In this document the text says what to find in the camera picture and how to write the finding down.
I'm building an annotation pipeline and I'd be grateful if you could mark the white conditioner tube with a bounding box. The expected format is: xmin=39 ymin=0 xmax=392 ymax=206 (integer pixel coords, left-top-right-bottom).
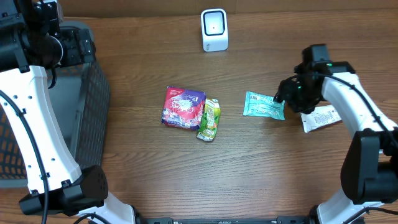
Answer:
xmin=301 ymin=105 xmax=341 ymax=133

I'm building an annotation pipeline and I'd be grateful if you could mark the teal snack packet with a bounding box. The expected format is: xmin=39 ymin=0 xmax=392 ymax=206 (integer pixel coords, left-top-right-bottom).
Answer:
xmin=243 ymin=91 xmax=285 ymax=120

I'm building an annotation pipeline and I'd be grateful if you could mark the green tea drink carton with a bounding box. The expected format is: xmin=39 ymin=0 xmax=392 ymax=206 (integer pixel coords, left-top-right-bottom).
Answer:
xmin=197 ymin=98 xmax=221 ymax=142

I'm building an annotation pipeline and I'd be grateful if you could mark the red purple snack bag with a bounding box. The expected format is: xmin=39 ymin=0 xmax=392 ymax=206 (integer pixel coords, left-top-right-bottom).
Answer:
xmin=161 ymin=86 xmax=206 ymax=130

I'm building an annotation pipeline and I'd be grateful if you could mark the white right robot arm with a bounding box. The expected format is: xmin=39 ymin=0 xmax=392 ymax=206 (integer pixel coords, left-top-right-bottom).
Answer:
xmin=274 ymin=61 xmax=397 ymax=223

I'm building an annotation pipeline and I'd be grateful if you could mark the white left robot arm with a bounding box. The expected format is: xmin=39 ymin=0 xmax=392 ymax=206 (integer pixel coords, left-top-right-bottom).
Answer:
xmin=1 ymin=1 xmax=142 ymax=223

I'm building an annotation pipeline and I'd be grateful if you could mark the white barcode scanner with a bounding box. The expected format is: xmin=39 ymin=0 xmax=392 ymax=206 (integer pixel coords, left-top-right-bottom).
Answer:
xmin=200 ymin=8 xmax=229 ymax=52

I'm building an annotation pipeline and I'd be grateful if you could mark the grey plastic mesh basket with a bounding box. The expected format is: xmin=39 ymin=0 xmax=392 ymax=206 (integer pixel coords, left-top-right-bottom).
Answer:
xmin=0 ymin=21 xmax=111 ymax=189

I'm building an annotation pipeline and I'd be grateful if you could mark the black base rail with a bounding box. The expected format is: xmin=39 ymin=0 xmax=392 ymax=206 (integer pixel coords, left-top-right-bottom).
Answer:
xmin=143 ymin=216 xmax=318 ymax=224

